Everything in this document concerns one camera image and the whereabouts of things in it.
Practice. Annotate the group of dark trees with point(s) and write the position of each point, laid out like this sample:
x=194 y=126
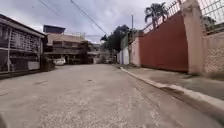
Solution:
x=116 y=38

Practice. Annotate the brown multi-storey building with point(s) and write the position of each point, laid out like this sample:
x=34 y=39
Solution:
x=63 y=41

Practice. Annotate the concrete kerb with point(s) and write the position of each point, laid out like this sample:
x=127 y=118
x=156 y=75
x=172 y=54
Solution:
x=200 y=98

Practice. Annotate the red metal gate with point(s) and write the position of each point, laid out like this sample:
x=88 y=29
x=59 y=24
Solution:
x=163 y=46

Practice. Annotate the building with barred front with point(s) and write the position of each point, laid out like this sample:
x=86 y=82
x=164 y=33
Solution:
x=20 y=46

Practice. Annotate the pole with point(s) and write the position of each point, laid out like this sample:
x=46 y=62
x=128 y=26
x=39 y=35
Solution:
x=132 y=28

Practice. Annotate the white gate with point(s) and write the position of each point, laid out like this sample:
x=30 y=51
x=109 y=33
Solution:
x=125 y=56

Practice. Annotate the palm tree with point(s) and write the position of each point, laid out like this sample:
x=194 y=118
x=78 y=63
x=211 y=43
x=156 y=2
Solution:
x=155 y=11

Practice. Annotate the pink wall with pillar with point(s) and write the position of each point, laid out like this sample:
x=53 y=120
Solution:
x=195 y=40

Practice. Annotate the dark bush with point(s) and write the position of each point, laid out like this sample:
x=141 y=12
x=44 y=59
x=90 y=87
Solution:
x=46 y=63

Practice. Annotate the grey concrete road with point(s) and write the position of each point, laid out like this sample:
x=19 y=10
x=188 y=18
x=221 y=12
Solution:
x=83 y=96

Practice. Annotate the metal railing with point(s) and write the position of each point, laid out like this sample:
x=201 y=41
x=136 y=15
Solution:
x=213 y=13

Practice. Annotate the grey concrete pavement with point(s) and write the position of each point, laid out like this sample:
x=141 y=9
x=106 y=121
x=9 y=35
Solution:
x=200 y=85

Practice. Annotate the white car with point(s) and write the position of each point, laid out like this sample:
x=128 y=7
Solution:
x=60 y=61

